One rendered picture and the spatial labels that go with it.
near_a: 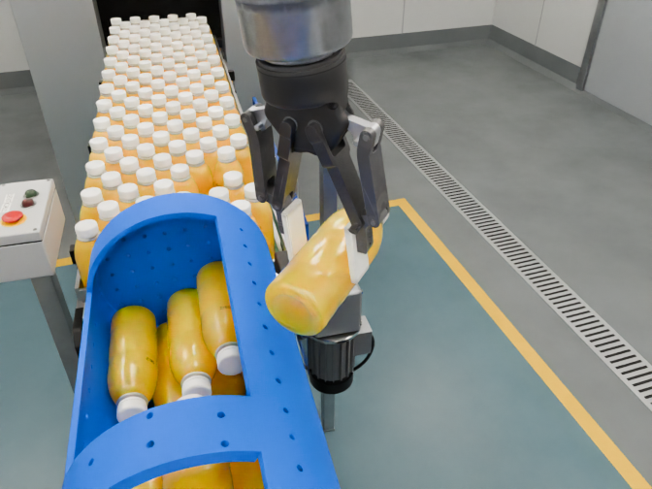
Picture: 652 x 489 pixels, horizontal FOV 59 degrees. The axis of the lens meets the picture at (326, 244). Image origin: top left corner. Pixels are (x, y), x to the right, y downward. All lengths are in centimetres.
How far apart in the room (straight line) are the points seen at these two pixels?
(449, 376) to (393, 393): 23
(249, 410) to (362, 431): 152
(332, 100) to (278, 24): 8
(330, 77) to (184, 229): 52
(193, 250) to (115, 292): 14
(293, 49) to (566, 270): 257
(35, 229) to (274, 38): 78
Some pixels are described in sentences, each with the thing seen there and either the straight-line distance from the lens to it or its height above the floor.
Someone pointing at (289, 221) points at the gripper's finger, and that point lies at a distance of 59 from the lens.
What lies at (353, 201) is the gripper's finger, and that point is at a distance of 53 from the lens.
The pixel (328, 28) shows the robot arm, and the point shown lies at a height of 156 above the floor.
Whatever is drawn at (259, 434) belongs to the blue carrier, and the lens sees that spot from 57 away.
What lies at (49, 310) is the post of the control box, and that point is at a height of 85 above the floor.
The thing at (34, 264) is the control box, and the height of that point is 103.
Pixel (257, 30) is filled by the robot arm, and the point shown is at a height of 155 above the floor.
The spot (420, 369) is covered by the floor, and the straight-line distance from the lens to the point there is 230.
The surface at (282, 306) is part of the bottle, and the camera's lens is 58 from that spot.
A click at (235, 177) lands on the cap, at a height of 109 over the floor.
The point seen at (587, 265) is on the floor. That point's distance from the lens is 302.
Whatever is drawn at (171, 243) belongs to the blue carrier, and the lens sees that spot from 94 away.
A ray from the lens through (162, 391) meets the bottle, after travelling 89.
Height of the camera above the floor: 168
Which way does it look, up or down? 35 degrees down
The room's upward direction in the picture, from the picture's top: straight up
